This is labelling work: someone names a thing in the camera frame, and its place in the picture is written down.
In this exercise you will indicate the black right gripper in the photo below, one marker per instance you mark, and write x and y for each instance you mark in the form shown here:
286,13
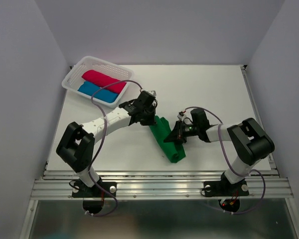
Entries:
177,135

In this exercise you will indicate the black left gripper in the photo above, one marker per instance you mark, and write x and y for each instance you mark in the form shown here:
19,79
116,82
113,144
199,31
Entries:
152,121

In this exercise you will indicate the white perforated plastic basket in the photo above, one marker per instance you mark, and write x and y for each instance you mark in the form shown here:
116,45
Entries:
76,84

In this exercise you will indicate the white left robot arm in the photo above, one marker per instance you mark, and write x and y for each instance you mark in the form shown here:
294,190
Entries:
81,143

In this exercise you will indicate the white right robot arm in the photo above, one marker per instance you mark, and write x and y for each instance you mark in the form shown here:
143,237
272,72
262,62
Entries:
251,142

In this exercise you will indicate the rolled red t shirt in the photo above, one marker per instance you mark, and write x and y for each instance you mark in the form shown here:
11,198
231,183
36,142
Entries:
102,80

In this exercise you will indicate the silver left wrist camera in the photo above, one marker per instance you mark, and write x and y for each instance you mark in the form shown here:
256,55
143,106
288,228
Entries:
153,93

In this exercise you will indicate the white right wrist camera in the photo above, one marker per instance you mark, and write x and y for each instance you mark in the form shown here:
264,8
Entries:
181,116

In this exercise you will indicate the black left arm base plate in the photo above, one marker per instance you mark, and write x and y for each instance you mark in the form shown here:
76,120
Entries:
80,190

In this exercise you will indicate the aluminium frame rail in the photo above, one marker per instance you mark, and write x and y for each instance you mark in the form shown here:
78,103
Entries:
174,185

